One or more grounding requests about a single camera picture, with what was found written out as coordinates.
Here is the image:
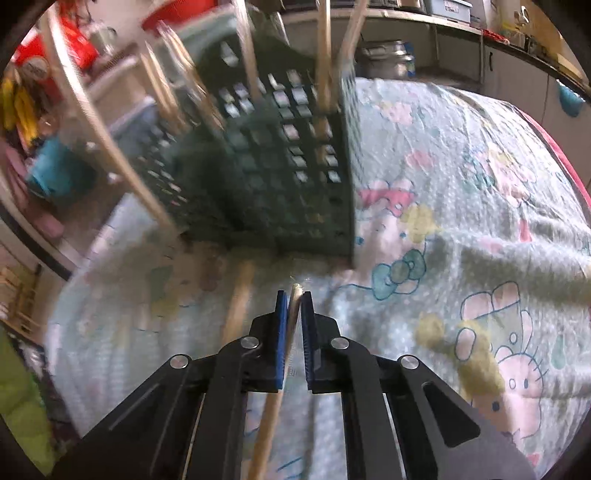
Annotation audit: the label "bunch of wooden chopsticks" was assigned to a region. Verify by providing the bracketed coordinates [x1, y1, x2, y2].
[44, 0, 370, 236]

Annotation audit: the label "white kitchen cabinets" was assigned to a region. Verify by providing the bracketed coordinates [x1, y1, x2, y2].
[480, 39, 591, 139]

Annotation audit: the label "blue plastic box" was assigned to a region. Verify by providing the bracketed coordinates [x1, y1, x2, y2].
[425, 0, 474, 24]

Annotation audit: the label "green clothing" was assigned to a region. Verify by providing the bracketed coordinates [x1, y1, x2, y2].
[0, 323, 54, 476]

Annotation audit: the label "wooden stool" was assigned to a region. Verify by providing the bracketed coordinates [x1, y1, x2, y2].
[0, 265, 40, 333]

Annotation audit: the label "tan wooden chopstick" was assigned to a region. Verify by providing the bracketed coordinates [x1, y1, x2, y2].
[245, 284, 305, 480]
[222, 261, 258, 343]

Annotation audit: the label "black kitchen countertop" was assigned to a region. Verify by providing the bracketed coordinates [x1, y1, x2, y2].
[480, 32, 591, 93]

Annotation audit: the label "red plastic bag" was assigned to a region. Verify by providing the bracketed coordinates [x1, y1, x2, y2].
[9, 14, 100, 93]

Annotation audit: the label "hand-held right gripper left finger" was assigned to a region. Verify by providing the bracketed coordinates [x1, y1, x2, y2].
[53, 290, 289, 480]

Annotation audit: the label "red plastic basin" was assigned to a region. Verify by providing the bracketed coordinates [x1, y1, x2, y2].
[141, 0, 218, 33]

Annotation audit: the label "stacked steel pots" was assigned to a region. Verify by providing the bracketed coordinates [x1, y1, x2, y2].
[360, 39, 416, 79]

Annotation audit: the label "yellow cloth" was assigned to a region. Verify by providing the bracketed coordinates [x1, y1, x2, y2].
[0, 76, 40, 148]

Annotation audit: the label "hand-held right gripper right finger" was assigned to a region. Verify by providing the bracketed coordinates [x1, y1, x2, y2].
[300, 292, 539, 480]

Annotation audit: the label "blue plastic bucket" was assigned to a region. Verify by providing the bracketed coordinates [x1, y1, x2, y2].
[25, 138, 95, 199]

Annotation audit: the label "cartoon printed blanket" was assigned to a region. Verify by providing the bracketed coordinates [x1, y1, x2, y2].
[46, 76, 591, 480]

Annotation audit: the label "red under cloth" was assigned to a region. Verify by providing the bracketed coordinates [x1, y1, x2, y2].
[522, 111, 591, 204]

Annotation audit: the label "dark green utensil basket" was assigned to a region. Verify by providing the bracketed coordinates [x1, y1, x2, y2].
[134, 34, 358, 271]

